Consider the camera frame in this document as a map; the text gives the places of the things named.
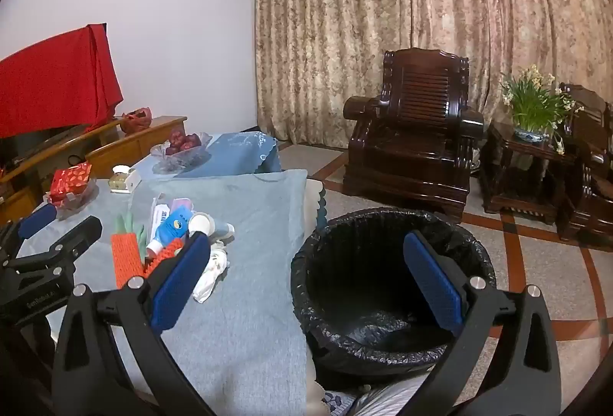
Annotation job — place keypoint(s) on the dark carved wooden armchair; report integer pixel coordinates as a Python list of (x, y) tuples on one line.
[(591, 176), (416, 133)]

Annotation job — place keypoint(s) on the blue squeeze tube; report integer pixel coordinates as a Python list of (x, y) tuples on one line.
[(173, 226)]

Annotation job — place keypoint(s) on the blue embroidered tablecloth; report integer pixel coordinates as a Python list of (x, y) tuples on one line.
[(239, 152)]

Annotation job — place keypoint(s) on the red cloth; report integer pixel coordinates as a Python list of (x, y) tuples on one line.
[(52, 80)]

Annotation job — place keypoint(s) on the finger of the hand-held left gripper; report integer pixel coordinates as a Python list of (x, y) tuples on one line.
[(79, 231), (37, 219)]

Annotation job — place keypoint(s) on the red gift box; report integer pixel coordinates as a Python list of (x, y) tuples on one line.
[(71, 181)]

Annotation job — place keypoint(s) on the grey-blue table towel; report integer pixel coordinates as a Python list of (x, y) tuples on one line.
[(254, 253)]

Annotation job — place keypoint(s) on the crumpled white tissue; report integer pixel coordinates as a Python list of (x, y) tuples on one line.
[(210, 272)]

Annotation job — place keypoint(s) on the white paper cup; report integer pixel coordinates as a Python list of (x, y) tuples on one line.
[(201, 224)]

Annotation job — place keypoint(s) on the black-lined trash bin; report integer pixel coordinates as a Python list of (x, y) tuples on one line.
[(383, 301)]

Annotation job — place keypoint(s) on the dark wooden side table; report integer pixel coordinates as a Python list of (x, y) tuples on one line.
[(522, 176)]

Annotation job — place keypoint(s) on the orange knitted carrot toy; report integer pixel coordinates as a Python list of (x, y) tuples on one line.
[(165, 255), (125, 258)]

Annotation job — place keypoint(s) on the grey ribbed clothing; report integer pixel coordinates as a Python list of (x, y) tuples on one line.
[(383, 401)]

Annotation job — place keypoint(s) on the red plastic bag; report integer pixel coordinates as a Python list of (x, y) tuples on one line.
[(136, 120)]

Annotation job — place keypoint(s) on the pink face mask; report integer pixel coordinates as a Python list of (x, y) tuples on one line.
[(181, 204)]

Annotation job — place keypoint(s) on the glass fruit bowl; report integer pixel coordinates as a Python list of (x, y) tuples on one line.
[(179, 157)]

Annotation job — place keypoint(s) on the clear plastic wrapper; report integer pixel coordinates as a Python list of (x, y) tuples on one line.
[(84, 200)]

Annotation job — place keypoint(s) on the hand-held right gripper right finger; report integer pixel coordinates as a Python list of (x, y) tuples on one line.
[(433, 277)]

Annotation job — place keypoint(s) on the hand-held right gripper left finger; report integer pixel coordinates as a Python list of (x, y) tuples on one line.
[(179, 282)]

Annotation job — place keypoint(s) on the potted daffodil plant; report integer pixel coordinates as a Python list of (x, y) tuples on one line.
[(531, 109)]

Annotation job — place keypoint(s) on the red apple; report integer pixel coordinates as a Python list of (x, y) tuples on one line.
[(176, 140), (192, 140)]

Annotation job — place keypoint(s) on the white scalloped table cover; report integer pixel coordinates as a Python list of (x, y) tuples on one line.
[(317, 200)]

